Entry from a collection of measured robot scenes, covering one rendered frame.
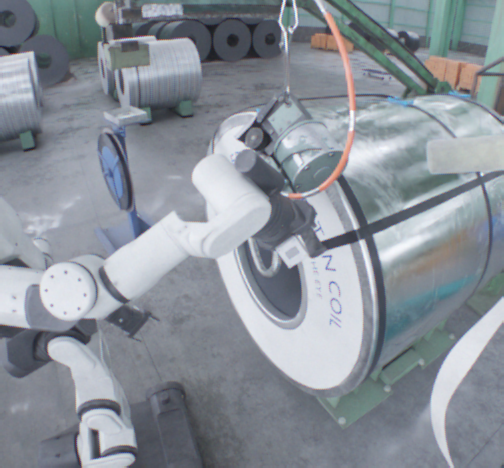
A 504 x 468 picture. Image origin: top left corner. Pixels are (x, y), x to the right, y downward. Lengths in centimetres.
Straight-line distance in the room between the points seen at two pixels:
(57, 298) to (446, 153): 48
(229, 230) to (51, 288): 25
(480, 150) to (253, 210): 28
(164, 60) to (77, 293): 562
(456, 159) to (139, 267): 40
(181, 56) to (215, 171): 563
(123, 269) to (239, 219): 17
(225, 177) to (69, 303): 27
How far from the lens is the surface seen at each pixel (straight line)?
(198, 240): 45
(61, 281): 49
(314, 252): 77
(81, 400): 120
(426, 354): 227
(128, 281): 49
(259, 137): 93
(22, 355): 101
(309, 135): 79
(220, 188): 48
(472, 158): 36
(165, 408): 169
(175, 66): 600
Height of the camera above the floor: 168
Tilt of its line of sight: 32 degrees down
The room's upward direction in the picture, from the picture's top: straight up
